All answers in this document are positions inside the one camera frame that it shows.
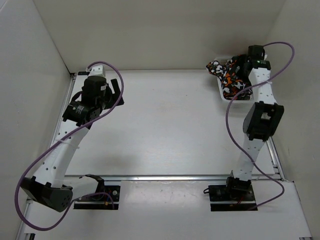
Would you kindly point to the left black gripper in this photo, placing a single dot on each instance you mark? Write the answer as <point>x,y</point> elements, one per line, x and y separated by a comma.
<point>113,98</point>

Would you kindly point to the orange camouflage patterned shorts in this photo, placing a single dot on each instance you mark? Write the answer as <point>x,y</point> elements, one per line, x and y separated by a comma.
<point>232,79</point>

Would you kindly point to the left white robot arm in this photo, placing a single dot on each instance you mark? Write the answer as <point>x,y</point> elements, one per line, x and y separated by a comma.
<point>48,186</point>

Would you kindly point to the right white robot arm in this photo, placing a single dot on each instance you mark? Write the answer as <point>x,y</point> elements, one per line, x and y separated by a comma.
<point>260,122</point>

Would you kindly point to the white plastic mesh basket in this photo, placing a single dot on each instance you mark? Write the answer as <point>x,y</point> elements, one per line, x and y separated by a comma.
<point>223,60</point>

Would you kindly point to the small blue label sticker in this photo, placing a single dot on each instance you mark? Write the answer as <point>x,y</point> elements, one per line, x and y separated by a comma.
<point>83,73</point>

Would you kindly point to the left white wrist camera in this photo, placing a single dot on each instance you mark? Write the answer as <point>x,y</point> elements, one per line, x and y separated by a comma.
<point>97,71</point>

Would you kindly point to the aluminium front rail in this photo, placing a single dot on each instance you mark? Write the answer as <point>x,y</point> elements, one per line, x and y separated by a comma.
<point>202,177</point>

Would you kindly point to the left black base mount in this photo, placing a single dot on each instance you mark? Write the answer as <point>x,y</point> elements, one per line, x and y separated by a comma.
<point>96,197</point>

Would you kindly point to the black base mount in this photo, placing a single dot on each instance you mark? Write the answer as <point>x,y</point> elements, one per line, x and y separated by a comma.
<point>234,196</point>
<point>96,197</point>

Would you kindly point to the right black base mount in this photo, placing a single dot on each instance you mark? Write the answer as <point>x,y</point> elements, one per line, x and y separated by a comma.
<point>234,196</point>

